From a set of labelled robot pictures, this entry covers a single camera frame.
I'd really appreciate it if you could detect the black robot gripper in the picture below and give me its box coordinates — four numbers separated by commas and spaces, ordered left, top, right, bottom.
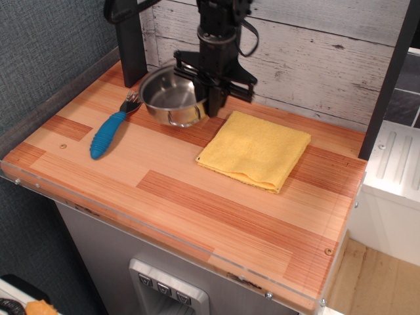
174, 40, 257, 117

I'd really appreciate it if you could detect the white toy sink unit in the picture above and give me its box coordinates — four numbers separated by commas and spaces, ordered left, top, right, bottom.
346, 47, 420, 266

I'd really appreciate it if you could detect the black braided cable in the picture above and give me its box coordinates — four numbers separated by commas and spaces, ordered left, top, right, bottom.
103, 0, 161, 25

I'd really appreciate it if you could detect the orange and black object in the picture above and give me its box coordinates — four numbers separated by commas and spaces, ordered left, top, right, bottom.
1, 298, 59, 315

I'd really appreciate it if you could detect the silver dispenser panel with buttons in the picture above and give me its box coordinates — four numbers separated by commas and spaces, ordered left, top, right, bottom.
129, 259, 210, 314

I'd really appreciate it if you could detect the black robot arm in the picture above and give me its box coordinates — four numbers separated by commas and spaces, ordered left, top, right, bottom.
174, 1, 259, 117

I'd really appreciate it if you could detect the blue handled metal fork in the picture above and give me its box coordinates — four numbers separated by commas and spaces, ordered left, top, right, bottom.
90, 91, 142, 159

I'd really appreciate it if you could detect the silver steel pan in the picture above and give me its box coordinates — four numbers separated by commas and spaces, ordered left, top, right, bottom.
139, 64, 207, 128

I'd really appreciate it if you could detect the dark grey left post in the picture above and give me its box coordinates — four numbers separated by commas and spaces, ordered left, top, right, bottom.
115, 14, 148, 87

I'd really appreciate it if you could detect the yellow rag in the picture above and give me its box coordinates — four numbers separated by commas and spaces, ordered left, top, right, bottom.
196, 111, 311, 194

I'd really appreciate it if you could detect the clear acrylic edge guard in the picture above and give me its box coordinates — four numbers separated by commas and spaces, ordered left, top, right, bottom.
2, 154, 366, 314

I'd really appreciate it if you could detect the dark grey right post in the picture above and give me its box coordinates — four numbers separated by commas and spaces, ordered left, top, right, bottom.
358, 0, 419, 160

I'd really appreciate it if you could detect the grey toy fridge cabinet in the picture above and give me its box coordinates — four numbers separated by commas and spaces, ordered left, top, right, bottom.
56, 203, 295, 314

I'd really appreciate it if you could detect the dark grey post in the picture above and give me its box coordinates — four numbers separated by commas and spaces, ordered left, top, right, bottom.
358, 0, 419, 160
115, 14, 148, 87

